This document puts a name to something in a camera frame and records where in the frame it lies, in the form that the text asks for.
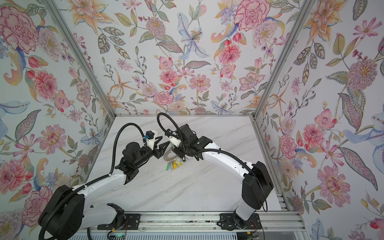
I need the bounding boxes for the round metal key organizer disc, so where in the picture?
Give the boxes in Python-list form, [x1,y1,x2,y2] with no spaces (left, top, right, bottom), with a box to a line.
[163,145,183,171]

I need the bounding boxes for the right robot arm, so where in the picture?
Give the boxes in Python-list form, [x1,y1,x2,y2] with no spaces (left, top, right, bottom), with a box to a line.
[166,124,274,223]

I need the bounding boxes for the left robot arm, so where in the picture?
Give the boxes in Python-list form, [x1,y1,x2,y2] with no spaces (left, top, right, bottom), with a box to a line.
[38,137,170,240]

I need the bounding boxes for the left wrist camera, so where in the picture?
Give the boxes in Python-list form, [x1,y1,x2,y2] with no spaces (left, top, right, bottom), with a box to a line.
[144,131,158,150]

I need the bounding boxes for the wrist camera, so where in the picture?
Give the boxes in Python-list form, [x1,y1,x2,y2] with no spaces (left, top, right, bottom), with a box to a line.
[144,131,158,150]
[165,130,182,147]

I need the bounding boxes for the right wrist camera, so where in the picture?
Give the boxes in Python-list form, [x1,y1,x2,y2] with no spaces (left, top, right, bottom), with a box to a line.
[165,130,182,147]

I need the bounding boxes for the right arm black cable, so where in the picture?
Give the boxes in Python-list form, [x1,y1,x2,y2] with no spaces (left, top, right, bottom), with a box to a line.
[156,112,184,142]

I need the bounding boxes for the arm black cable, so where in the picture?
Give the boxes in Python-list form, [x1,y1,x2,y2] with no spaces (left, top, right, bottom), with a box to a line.
[156,112,184,142]
[108,122,147,176]

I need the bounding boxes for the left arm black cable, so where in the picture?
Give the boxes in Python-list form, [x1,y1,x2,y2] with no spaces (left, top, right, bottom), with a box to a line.
[108,122,147,176]

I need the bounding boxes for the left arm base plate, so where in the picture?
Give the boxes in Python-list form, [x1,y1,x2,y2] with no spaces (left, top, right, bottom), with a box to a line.
[97,214,141,231]

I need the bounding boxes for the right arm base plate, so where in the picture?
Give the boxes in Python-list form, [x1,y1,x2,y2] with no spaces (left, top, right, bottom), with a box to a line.
[217,213,262,231]

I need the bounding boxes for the aluminium mounting rail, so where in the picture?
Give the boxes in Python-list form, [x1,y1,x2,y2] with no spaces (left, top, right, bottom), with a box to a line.
[89,211,305,233]

